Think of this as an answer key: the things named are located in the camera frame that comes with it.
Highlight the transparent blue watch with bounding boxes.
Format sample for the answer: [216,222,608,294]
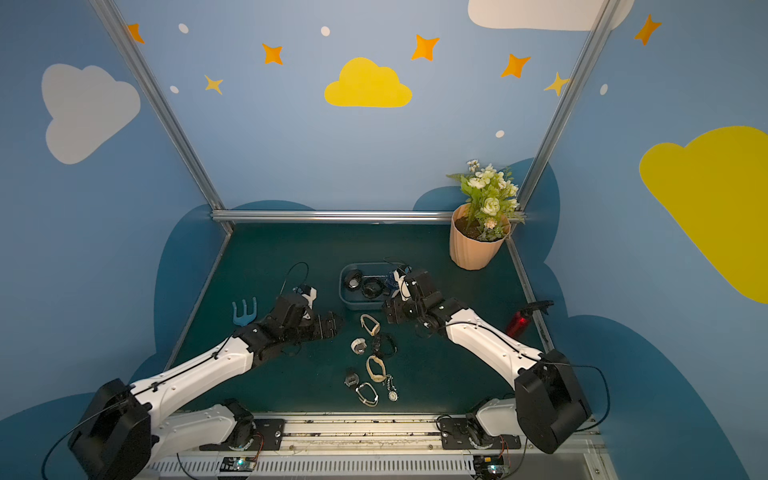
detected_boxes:
[386,266,412,291]

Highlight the black wide band watch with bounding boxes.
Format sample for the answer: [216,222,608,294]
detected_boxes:
[361,276,387,300]

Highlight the black band smartwatch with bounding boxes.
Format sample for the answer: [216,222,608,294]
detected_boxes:
[343,269,363,291]

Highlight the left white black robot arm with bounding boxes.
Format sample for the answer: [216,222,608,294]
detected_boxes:
[67,291,344,479]

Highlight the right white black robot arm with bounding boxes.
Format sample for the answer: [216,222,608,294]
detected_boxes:
[383,269,592,454]

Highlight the beige square watch upper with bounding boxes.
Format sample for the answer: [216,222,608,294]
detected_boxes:
[359,314,381,337]

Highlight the blue plastic storage box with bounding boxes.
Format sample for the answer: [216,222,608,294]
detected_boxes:
[339,260,412,311]

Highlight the beige band watch middle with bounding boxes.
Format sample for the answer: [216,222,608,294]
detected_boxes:
[365,355,388,383]

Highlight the small black watch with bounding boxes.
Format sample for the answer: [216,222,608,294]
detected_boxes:
[343,369,360,390]

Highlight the peach ribbed flower pot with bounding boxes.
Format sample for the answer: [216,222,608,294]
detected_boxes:
[449,204,511,271]

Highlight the red spray bottle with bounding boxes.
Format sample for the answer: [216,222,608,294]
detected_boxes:
[505,300,554,340]

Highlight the artificial white flower plant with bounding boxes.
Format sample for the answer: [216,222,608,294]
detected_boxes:
[448,159,525,243]

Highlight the left green circuit board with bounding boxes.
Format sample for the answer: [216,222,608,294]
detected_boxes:
[219,456,257,474]

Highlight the green circuit board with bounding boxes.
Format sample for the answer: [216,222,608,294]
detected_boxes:
[219,456,257,474]
[473,456,508,480]

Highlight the right green circuit board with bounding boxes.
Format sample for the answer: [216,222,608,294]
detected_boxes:
[473,456,508,480]

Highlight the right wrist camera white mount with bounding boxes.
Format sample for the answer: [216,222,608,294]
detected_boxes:
[393,270,411,301]

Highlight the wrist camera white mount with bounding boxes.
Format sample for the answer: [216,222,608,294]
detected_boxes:
[293,284,317,319]
[393,270,411,301]

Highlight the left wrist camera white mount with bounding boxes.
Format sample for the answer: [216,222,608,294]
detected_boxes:
[293,284,317,319]

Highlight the blue garden fork wooden handle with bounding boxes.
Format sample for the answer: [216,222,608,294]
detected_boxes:
[231,297,258,327]

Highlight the white strap silver watch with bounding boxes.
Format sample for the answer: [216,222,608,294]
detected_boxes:
[350,338,367,355]

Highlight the silver bracelet watch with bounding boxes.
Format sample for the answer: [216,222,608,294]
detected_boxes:
[354,382,379,408]

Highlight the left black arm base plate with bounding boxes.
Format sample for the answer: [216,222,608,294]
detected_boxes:
[199,418,286,452]

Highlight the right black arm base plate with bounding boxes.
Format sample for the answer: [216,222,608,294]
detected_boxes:
[435,415,522,450]

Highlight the aluminium frame back bar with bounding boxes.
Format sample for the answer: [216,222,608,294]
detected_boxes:
[211,209,527,225]

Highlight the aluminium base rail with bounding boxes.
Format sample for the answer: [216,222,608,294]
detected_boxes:
[139,413,618,479]

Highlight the aluminium frame right post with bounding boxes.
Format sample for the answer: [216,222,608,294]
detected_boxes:
[518,0,621,211]

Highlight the aluminium frame post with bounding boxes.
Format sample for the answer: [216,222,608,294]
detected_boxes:
[518,0,621,211]
[89,0,225,214]

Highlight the aluminium frame left post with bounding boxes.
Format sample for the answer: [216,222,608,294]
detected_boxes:
[89,0,225,214]

